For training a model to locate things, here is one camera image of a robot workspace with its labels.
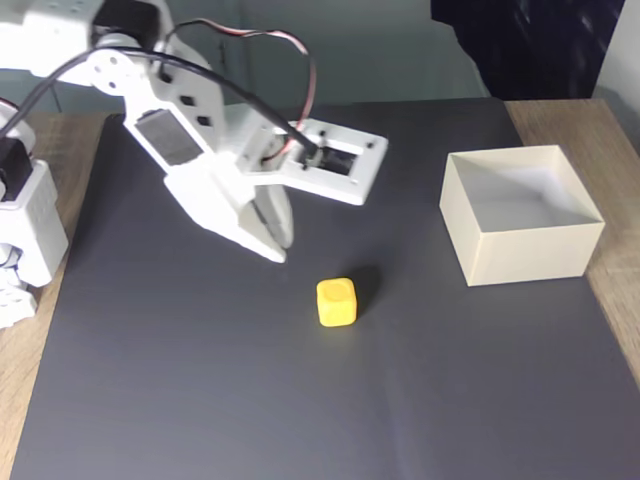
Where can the dark grey mat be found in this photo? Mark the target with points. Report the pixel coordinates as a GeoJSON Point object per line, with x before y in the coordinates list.
{"type": "Point", "coordinates": [300, 390]}

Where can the pale green door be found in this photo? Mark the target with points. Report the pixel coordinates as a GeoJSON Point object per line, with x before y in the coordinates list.
{"type": "Point", "coordinates": [235, 60]}

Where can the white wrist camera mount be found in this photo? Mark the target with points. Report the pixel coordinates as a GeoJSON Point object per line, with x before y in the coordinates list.
{"type": "Point", "coordinates": [370, 160]}

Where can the yellow cube block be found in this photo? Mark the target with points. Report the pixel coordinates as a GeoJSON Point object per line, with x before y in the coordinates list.
{"type": "Point", "coordinates": [337, 305]}

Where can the white open box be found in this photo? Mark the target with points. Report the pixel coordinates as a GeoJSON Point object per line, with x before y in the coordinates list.
{"type": "Point", "coordinates": [530, 252]}

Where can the black cloth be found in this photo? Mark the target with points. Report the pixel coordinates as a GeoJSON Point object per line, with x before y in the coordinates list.
{"type": "Point", "coordinates": [535, 45]}

